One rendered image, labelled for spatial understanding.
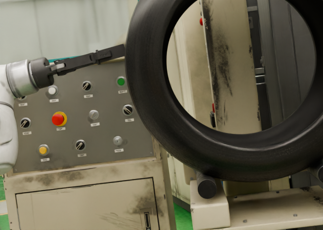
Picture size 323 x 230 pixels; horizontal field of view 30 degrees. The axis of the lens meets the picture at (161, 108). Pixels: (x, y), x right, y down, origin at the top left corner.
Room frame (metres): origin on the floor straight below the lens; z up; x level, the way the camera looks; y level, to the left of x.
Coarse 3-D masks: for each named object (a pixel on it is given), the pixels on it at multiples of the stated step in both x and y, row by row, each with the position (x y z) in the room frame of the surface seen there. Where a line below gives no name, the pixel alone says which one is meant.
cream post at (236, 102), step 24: (216, 0) 1.75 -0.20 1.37; (240, 0) 1.75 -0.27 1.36; (216, 24) 1.75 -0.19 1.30; (240, 24) 1.75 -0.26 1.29; (216, 48) 1.75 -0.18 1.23; (240, 48) 1.75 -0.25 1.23; (216, 72) 1.76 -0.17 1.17; (240, 72) 1.75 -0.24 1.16; (216, 96) 1.75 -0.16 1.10; (240, 96) 1.75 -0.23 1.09; (216, 120) 1.76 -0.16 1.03; (240, 120) 1.75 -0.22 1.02; (240, 192) 1.75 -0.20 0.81
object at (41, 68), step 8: (32, 64) 1.50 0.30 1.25; (40, 64) 1.49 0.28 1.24; (48, 64) 1.53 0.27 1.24; (32, 72) 1.49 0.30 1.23; (40, 72) 1.49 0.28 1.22; (48, 72) 1.49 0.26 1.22; (56, 72) 1.49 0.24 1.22; (40, 80) 1.49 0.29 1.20; (48, 80) 1.50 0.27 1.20; (40, 88) 1.52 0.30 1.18
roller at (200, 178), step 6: (198, 174) 1.52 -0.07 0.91; (204, 174) 1.47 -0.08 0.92; (198, 180) 1.45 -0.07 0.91; (204, 180) 1.39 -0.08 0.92; (210, 180) 1.40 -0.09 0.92; (198, 186) 1.39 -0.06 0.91; (204, 186) 1.39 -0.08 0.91; (210, 186) 1.39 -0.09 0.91; (198, 192) 1.39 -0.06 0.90; (204, 192) 1.39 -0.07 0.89; (210, 192) 1.39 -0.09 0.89
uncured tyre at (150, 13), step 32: (160, 0) 1.39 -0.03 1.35; (192, 0) 1.67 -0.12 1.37; (288, 0) 1.66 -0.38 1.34; (320, 0) 1.63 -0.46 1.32; (128, 32) 1.44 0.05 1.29; (160, 32) 1.38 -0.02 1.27; (320, 32) 1.65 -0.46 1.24; (128, 64) 1.43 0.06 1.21; (160, 64) 1.38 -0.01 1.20; (320, 64) 1.65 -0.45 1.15; (160, 96) 1.39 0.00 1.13; (320, 96) 1.65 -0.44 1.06; (160, 128) 1.40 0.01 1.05; (192, 128) 1.38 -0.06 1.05; (288, 128) 1.65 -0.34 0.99; (320, 128) 1.37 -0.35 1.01; (192, 160) 1.41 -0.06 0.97; (224, 160) 1.38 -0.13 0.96; (256, 160) 1.38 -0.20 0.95; (288, 160) 1.38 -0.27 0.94
